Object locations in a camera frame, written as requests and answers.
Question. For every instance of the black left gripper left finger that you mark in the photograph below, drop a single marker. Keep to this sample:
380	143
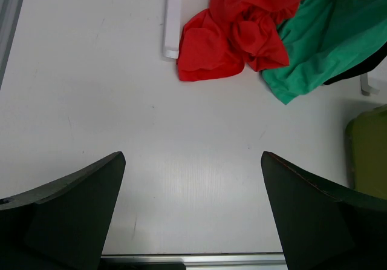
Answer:
62	224

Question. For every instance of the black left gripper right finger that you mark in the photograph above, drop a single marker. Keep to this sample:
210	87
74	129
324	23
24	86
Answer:
321	224

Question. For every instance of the green tank top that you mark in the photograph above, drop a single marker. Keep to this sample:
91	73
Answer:
324	39

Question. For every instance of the red tank top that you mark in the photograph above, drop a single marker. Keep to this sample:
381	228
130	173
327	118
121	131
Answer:
221	40

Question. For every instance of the black tank top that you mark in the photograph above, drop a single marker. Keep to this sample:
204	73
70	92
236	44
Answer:
364	67

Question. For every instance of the olive green plastic basin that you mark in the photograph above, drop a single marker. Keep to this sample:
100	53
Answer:
367	137

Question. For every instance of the aluminium mounting rail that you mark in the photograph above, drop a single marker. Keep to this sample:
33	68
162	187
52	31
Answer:
205	261

